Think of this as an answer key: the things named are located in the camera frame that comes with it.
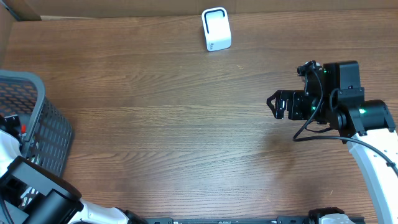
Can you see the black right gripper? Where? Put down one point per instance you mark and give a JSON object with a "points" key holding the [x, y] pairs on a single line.
{"points": [[295, 98]]}

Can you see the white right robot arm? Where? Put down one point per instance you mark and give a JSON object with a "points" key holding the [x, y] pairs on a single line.
{"points": [[333, 107]]}

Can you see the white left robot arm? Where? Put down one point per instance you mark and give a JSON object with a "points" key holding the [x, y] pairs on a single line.
{"points": [[31, 194]]}

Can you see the white barcode scanner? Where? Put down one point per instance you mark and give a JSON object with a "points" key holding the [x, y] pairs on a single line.
{"points": [[216, 29]]}

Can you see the red item in basket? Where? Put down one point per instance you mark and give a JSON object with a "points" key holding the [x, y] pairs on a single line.
{"points": [[23, 129]]}

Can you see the grey plastic shopping basket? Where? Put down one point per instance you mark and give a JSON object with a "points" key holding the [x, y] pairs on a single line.
{"points": [[49, 135]]}

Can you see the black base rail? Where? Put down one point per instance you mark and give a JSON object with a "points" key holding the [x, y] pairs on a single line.
{"points": [[278, 220]]}

